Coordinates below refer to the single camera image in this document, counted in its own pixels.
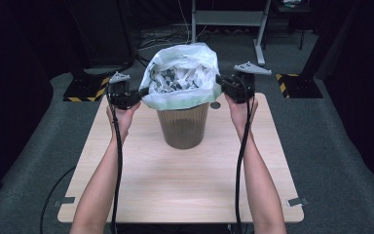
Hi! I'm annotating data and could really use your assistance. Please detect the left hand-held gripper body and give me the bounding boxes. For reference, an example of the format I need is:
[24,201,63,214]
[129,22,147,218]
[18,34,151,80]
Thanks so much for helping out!
[105,71,143,110]

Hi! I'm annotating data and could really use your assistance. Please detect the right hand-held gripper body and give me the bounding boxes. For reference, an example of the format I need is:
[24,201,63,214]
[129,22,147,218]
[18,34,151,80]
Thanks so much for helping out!
[223,60,273,105]

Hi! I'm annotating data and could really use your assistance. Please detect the white plastic trash bag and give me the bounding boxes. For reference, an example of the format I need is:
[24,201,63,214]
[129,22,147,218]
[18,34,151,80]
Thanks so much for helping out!
[138,42,224,112]

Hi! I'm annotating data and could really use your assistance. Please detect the ribbed translucent grey trash can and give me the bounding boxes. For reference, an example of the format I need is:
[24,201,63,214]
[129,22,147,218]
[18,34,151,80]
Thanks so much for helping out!
[156,101,211,151]

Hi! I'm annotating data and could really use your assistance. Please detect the person's left hand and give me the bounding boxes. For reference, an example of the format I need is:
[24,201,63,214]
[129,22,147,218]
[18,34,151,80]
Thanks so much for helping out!
[105,98,142,144]

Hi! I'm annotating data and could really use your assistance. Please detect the person's right hand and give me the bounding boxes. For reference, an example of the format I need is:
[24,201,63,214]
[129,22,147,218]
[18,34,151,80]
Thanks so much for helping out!
[224,93,260,140]

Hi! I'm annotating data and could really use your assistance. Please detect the black stand with striped base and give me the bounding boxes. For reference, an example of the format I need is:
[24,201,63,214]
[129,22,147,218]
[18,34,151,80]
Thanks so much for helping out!
[62,69,112,103]
[275,0,358,99]

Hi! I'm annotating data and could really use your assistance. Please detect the black panel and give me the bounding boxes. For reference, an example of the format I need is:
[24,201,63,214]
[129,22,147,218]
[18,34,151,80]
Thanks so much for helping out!
[65,0,138,70]

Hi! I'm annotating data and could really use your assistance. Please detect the dark side table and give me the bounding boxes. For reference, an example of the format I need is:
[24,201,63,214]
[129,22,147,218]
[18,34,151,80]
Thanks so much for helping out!
[272,0,314,52]

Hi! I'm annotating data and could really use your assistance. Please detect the dark curtain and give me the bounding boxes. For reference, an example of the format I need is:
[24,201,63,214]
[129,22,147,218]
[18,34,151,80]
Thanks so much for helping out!
[0,0,55,209]
[318,0,374,211]

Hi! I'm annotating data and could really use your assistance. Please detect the grey tape strip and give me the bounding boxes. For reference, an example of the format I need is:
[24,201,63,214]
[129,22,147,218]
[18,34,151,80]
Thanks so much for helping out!
[286,196,310,208]
[54,196,76,208]

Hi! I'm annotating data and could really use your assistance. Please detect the person's dark clothing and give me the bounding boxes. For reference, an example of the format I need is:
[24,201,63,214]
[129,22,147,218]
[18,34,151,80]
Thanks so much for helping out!
[115,223,234,234]

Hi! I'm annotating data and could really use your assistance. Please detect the black floor cable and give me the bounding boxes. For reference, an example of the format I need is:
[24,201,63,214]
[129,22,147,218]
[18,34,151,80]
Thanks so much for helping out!
[135,54,152,71]

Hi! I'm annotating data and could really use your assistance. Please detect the tangle of floor cables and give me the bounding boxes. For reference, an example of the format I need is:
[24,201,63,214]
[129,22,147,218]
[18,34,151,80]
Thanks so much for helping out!
[136,27,194,53]

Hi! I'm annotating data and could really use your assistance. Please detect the white metal desk frame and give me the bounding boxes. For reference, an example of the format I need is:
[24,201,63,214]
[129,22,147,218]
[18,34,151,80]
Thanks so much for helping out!
[187,0,273,68]

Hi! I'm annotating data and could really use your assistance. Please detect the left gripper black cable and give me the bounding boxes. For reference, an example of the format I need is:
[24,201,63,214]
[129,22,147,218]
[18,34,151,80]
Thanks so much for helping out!
[106,82,125,234]

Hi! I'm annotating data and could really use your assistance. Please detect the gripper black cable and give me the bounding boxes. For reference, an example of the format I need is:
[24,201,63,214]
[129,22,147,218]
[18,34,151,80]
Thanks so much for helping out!
[234,79,255,234]
[106,82,125,234]

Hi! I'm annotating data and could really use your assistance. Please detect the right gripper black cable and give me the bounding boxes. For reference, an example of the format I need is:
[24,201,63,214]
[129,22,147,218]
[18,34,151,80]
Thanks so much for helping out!
[234,79,255,234]

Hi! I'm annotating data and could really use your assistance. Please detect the black cable loop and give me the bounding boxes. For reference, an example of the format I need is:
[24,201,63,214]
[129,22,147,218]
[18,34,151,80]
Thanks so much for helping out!
[39,166,78,234]

